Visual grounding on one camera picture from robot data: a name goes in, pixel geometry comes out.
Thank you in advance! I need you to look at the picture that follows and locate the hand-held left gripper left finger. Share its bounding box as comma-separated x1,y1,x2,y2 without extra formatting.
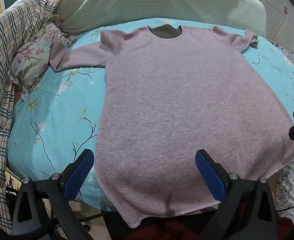
12,149,95,240

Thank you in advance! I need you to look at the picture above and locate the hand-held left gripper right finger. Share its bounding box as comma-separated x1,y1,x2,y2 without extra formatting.
195,149,279,240

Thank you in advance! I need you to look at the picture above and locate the pink knit sweater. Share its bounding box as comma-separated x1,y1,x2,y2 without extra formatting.
49,25,294,229

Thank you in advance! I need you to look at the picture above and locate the white floral mattress cover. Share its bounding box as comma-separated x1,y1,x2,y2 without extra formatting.
269,40,294,220

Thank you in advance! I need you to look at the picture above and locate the dark red cloth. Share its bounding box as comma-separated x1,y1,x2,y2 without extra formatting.
134,205,294,240

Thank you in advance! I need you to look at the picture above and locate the turquoise floral bed sheet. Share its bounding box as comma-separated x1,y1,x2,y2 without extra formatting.
8,17,294,210

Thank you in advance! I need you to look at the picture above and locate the plaid checked blanket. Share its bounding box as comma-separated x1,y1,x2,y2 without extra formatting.
0,0,62,235

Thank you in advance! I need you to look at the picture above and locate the pink floral ruffled pillow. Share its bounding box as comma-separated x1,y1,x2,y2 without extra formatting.
11,21,72,98

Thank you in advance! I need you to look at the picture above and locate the grey-green striped bolster pillow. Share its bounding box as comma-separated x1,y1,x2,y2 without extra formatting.
58,0,267,37

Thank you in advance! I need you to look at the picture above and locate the orange wall cable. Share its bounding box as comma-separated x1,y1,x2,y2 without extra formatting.
274,6,289,42

